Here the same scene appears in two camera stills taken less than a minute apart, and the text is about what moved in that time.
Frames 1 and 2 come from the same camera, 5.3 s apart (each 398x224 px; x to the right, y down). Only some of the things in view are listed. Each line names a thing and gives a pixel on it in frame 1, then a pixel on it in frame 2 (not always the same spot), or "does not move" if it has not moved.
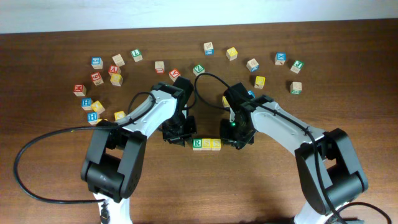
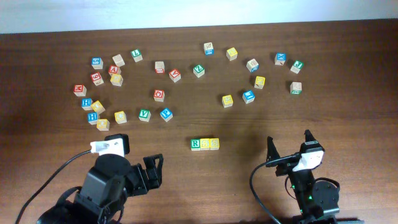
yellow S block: [215, 144] does not move
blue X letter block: [280, 58] does not move
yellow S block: [206, 144] does not move
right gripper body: [232, 131] to [286, 168]
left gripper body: [179, 127] to [139, 182]
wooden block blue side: [208, 48] does not move
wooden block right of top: [252, 65] does not move
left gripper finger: [186, 138] to [153, 165]
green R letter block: [197, 144] does not move
